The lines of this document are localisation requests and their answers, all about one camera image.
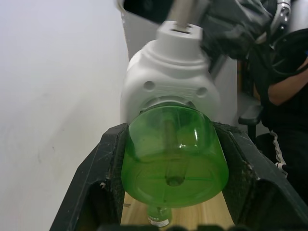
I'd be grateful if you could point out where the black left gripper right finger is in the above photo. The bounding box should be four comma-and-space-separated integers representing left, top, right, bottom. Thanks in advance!
212, 121, 308, 231

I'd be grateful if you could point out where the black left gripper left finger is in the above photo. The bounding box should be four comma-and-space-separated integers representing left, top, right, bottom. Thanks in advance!
49, 122, 131, 231

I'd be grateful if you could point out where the green translucent liquid bottle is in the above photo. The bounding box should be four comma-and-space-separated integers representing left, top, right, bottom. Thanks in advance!
121, 102, 230, 208

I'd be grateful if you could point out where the white mosquito repellent heater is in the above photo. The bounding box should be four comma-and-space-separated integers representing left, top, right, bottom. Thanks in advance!
119, 0, 221, 126

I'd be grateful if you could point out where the small green liquid bottle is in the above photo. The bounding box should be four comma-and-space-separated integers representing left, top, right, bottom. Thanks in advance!
146, 206, 173, 228

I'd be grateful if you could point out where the person in black clothes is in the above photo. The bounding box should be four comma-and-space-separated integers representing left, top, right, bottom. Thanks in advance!
255, 57, 308, 218

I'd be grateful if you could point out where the black office chair armrest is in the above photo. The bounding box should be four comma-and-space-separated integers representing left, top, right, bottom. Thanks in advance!
238, 104, 264, 145

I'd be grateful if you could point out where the black crumpled fabric cover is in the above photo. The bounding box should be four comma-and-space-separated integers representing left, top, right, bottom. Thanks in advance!
198, 0, 275, 61

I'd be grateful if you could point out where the black cable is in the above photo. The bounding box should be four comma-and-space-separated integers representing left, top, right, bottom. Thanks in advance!
247, 30, 308, 81

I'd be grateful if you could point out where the silver metal frame part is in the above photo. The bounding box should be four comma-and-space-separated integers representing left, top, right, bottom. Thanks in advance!
272, 0, 292, 31

